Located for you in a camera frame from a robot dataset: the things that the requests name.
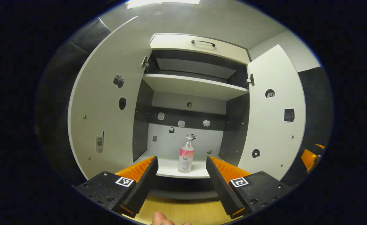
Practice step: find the ceiling light panel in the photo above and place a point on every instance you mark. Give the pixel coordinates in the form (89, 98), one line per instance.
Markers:
(163, 3)

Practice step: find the white cabinet drawer front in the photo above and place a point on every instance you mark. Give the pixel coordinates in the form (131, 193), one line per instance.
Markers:
(177, 43)

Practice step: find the white cabinet shelf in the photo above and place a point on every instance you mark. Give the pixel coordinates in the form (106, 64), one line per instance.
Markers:
(196, 86)
(171, 167)

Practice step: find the grey and white cabinet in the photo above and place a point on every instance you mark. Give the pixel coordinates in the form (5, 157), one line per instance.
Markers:
(236, 125)

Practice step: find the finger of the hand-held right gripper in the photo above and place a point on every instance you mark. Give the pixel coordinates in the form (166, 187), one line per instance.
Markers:
(320, 146)
(308, 159)

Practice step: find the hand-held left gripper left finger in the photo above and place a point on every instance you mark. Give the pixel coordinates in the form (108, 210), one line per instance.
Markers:
(144, 187)

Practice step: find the metal cabinet door hinge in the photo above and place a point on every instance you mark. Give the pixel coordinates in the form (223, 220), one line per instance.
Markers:
(145, 62)
(250, 80)

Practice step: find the clear bottle with pink label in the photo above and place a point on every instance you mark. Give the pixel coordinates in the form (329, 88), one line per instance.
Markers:
(186, 159)

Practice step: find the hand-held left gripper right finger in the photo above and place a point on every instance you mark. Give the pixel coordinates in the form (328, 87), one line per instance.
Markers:
(221, 187)

